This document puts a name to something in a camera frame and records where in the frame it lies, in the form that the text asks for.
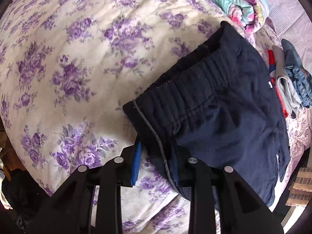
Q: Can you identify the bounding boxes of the folded blue denim jeans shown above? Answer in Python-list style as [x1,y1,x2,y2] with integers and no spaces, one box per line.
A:
[281,39,311,108]

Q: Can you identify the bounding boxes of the folded grey pants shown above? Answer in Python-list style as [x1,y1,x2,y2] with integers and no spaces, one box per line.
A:
[272,45,303,119]

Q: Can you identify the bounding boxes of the woven wooden chair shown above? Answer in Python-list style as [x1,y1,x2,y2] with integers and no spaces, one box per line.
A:
[285,168,312,207]

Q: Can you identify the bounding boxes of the dark navy pants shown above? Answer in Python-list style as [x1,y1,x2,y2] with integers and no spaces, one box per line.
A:
[123,21,290,206]

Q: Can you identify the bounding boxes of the folded red blue garment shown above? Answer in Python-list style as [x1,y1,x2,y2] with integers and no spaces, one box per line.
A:
[268,50,288,118]

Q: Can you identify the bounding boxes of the white lace bed cover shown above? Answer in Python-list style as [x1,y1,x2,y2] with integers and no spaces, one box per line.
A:
[265,0,311,72]

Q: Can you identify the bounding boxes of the colourful floral folded quilt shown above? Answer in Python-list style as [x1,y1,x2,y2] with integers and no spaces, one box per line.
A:
[212,0,269,33]

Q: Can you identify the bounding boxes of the purple floral bed sheet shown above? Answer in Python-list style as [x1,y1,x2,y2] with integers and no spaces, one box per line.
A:
[0,0,312,234]

